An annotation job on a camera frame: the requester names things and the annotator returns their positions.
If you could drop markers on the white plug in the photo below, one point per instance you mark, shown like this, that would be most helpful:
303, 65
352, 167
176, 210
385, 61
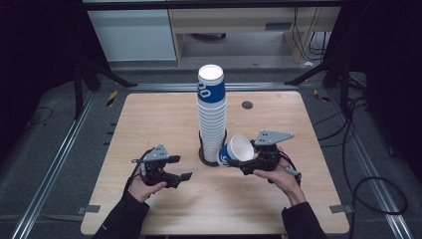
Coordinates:
309, 63

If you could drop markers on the grey table bracket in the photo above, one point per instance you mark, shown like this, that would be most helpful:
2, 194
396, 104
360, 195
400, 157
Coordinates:
91, 209
340, 208

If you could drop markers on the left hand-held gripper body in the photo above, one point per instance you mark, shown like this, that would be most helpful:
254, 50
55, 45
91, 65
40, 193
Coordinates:
154, 171

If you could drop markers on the stack of paper cups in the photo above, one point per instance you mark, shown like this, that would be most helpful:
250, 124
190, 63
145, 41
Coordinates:
212, 116

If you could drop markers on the black cup holder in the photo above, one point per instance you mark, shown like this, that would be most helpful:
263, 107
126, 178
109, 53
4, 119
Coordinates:
203, 159

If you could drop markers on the black metal stand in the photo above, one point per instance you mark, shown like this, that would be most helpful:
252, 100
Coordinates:
345, 86
78, 93

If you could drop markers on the person's right hand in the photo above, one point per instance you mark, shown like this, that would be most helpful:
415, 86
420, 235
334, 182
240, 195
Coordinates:
285, 181

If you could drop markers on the yellow black tape strip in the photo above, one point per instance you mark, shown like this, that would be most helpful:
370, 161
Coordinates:
321, 97
112, 98

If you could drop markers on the aluminium floor rail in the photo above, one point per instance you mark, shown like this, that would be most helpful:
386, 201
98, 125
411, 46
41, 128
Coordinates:
166, 87
375, 186
49, 172

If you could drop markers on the person's left hand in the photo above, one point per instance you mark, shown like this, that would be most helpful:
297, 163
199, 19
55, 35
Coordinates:
141, 191

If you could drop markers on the light wooden desk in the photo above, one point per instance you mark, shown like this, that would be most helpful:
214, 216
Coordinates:
232, 16

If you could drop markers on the white cabinet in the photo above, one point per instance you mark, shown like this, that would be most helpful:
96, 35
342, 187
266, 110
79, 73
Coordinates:
132, 33

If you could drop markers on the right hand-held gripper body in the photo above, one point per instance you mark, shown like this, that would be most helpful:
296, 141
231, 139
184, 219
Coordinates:
268, 157

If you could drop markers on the round table grommet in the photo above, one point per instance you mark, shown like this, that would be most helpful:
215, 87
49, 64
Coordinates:
247, 105

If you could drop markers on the blue white paper cup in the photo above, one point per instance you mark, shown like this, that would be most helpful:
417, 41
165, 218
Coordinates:
240, 147

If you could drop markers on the black curtain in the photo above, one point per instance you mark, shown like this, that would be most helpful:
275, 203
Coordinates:
391, 49
33, 49

